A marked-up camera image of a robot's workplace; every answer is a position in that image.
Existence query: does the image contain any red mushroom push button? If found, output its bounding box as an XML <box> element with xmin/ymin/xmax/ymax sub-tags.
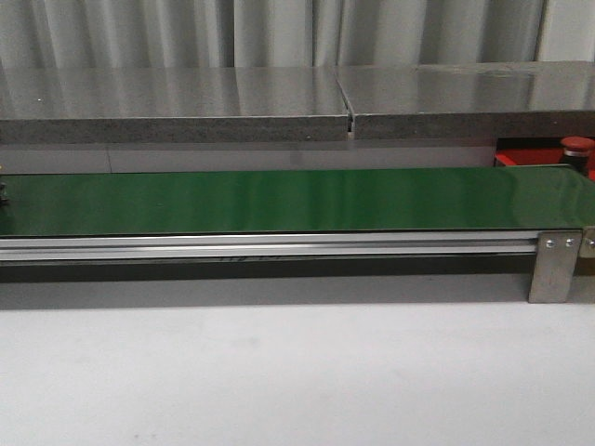
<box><xmin>559</xmin><ymin>136</ymin><xmax>595</xmax><ymax>177</ymax></box>
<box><xmin>0</xmin><ymin>176</ymin><xmax>9</xmax><ymax>207</ymax></box>

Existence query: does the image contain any grey stone countertop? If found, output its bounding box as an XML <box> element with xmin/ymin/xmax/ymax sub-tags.
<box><xmin>1</xmin><ymin>61</ymin><xmax>594</xmax><ymax>175</ymax></box>

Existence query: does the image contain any red plastic tray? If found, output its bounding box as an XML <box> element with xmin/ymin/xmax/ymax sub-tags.
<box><xmin>494</xmin><ymin>148</ymin><xmax>594</xmax><ymax>185</ymax></box>

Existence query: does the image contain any green conveyor belt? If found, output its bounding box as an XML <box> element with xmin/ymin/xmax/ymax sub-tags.
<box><xmin>1</xmin><ymin>166</ymin><xmax>594</xmax><ymax>238</ymax></box>

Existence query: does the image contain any white pleated curtain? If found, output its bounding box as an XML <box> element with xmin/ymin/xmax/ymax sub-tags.
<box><xmin>1</xmin><ymin>1</ymin><xmax>594</xmax><ymax>69</ymax></box>

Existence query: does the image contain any steel conveyor support bracket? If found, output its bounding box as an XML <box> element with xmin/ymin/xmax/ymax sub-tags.
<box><xmin>528</xmin><ymin>230</ymin><xmax>582</xmax><ymax>304</ymax></box>

